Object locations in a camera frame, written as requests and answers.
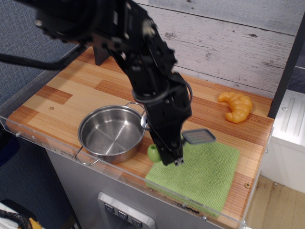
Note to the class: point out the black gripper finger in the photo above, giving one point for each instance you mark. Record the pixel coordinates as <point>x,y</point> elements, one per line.
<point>178,158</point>
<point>167,155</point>

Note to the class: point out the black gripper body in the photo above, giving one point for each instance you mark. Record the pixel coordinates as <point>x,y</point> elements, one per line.
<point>165,116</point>

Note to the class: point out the green handled grey spatula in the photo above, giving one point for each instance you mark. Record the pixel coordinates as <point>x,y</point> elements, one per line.
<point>191,137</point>

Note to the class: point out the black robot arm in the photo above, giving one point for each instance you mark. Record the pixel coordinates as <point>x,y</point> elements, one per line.
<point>126,31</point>

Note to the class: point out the green knitted cloth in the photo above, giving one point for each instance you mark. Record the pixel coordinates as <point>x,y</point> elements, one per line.
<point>203,181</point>

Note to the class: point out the stainless steel pot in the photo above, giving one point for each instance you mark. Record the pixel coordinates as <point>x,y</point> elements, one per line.
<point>111,133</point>

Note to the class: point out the orange plastic croissant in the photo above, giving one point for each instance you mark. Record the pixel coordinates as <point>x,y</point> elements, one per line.
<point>240,105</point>

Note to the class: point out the brass screw right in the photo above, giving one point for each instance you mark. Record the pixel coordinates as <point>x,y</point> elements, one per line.
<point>247,185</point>

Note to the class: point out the silver dispenser button panel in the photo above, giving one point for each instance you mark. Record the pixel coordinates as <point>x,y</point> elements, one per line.
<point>125,212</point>

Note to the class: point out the grey toy fridge cabinet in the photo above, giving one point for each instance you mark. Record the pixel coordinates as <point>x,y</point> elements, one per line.
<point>82,184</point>

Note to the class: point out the white side cabinet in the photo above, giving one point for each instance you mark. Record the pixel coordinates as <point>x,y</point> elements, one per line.
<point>284,160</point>

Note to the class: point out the yellow object bottom left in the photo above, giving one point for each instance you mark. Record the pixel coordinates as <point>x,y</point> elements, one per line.
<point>35,224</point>

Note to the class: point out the clear acrylic guard rail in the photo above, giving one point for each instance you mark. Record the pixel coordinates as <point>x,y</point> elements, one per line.
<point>48,111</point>

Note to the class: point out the dark right vertical post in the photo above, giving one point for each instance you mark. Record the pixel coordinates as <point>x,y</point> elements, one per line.
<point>288,70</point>

